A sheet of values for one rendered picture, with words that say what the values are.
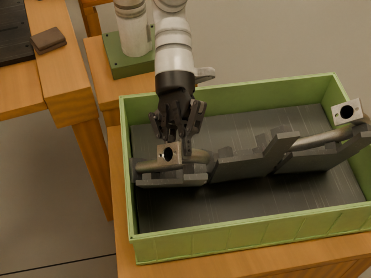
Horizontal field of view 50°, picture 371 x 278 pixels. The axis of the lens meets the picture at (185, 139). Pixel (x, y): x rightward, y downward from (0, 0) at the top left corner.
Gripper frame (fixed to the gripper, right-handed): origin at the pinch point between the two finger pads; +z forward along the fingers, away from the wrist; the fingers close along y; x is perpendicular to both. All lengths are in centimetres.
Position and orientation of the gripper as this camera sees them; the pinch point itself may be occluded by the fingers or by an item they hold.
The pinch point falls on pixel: (178, 150)
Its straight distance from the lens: 72.4
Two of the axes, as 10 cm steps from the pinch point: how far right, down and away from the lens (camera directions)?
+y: 7.3, -1.3, -6.7
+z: 0.5, 9.9, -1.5
